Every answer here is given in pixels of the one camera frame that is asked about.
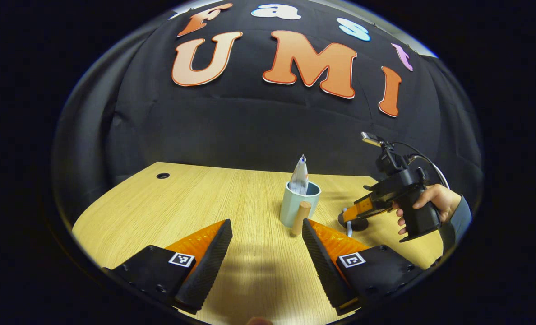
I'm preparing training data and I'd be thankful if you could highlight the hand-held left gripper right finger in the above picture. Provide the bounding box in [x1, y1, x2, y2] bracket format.
[301, 218, 425, 316]

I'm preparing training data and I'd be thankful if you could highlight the black backdrop cloth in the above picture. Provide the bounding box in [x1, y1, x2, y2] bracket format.
[51, 0, 484, 226]

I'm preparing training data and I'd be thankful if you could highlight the white toothpaste tube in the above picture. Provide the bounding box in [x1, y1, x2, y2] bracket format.
[289, 154, 309, 195]

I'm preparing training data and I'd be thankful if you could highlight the dark round coaster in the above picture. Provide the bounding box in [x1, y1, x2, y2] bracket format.
[338, 212, 369, 232]

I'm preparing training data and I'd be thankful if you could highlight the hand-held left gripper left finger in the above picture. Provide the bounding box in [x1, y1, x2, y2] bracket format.
[102, 219, 233, 315]

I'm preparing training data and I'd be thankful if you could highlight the white cable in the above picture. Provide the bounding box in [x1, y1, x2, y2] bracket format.
[408, 155, 447, 185]

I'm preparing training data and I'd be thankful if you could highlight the pale green cup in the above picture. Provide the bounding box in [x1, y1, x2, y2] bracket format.
[279, 181, 322, 237]

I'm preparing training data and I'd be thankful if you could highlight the wooden desktop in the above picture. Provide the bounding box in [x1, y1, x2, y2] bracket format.
[72, 162, 444, 325]

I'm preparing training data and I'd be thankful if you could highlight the black cable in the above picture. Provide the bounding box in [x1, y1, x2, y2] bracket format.
[392, 142, 450, 190]

